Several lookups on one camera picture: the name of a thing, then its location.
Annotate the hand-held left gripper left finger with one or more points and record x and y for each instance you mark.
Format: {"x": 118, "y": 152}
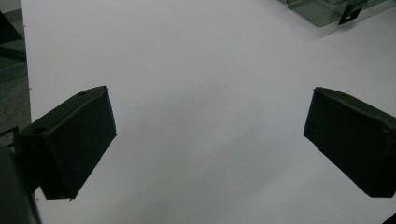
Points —
{"x": 71, "y": 140}

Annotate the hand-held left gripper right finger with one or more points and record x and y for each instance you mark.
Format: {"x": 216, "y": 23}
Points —
{"x": 355, "y": 143}

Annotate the metal floor rail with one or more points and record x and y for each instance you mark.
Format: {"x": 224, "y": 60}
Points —
{"x": 12, "y": 65}

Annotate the clear plastic compartment box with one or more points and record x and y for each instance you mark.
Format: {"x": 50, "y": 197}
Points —
{"x": 317, "y": 12}

